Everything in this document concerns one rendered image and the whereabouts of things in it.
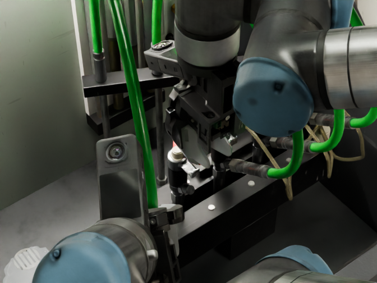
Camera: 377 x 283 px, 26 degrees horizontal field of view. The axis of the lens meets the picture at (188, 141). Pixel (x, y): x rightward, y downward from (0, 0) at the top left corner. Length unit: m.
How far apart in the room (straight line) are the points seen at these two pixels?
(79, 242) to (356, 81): 0.28
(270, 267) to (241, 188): 0.58
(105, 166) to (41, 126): 0.57
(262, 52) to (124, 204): 0.20
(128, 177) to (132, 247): 0.14
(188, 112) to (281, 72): 0.27
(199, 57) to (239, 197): 0.41
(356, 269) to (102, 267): 0.68
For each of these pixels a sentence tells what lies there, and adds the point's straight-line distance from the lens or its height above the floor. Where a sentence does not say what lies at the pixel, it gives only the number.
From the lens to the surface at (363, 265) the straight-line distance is 1.26.
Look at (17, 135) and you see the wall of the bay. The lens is 1.38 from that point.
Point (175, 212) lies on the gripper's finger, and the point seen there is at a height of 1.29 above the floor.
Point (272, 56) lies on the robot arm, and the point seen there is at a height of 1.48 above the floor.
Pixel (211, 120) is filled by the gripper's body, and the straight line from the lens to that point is 0.96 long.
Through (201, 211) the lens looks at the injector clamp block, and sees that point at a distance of 1.26.
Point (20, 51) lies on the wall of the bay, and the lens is 1.28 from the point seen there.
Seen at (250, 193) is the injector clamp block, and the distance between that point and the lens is 1.28.
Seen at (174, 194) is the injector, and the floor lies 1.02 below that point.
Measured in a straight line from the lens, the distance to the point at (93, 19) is 1.20.
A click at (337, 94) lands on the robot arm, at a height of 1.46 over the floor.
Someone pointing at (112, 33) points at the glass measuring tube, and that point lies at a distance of 1.32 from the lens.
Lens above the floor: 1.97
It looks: 47 degrees down
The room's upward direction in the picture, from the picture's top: straight up
